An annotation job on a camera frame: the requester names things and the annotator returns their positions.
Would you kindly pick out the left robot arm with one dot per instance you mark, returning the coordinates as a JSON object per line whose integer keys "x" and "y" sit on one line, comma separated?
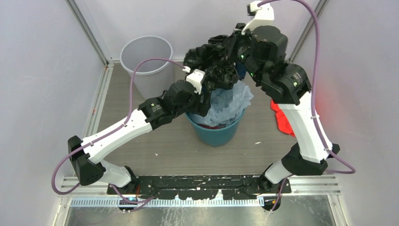
{"x": 88, "y": 154}

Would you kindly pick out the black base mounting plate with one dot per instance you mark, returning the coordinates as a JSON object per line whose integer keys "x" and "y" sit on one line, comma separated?
{"x": 201, "y": 187}

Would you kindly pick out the light blue plastic bag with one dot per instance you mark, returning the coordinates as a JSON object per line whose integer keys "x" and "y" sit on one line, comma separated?
{"x": 226, "y": 106}

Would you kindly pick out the grey translucent trash bin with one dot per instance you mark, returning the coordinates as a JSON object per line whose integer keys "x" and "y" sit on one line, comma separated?
{"x": 144, "y": 55}

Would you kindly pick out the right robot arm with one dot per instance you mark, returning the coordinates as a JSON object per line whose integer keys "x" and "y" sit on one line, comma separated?
{"x": 262, "y": 51}

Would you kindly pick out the red cloth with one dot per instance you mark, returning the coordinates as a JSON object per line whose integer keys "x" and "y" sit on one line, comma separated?
{"x": 282, "y": 122}

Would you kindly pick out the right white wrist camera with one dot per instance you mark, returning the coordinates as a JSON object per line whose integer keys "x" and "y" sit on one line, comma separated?
{"x": 261, "y": 15}

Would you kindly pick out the black trash bag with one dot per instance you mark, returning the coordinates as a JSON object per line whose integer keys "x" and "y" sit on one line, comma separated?
{"x": 210, "y": 58}

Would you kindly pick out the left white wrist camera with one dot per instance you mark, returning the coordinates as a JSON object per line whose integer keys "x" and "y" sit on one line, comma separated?
{"x": 195, "y": 78}

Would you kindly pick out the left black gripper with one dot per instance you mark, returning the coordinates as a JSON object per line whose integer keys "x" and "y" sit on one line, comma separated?
{"x": 201, "y": 108}

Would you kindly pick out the teal plastic bucket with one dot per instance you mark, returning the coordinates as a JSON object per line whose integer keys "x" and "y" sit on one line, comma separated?
{"x": 216, "y": 137}

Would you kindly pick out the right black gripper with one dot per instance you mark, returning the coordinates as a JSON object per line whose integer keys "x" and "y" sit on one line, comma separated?
{"x": 235, "y": 39}

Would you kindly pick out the aluminium frame rail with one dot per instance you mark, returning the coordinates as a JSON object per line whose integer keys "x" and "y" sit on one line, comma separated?
{"x": 100, "y": 97}

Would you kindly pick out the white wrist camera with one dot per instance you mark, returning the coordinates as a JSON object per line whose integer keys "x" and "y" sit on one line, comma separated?
{"x": 195, "y": 78}
{"x": 261, "y": 15}

